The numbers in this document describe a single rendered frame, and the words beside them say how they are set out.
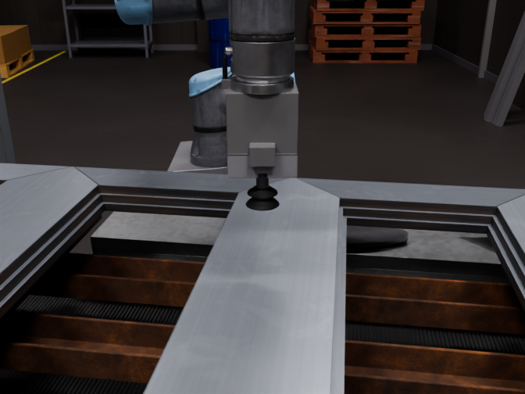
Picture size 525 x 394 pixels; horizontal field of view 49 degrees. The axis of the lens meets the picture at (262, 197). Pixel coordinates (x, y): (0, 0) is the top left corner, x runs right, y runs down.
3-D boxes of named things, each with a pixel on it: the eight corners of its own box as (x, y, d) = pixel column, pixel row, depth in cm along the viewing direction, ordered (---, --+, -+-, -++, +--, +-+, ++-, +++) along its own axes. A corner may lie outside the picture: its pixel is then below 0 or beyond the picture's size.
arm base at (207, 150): (196, 151, 160) (192, 116, 157) (250, 148, 159) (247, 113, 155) (185, 168, 146) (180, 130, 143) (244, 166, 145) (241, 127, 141)
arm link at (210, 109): (194, 118, 155) (188, 67, 150) (244, 114, 155) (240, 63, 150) (190, 129, 144) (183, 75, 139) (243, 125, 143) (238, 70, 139)
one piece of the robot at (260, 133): (217, 65, 61) (222, 205, 67) (301, 64, 61) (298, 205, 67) (223, 51, 70) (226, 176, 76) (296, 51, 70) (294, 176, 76)
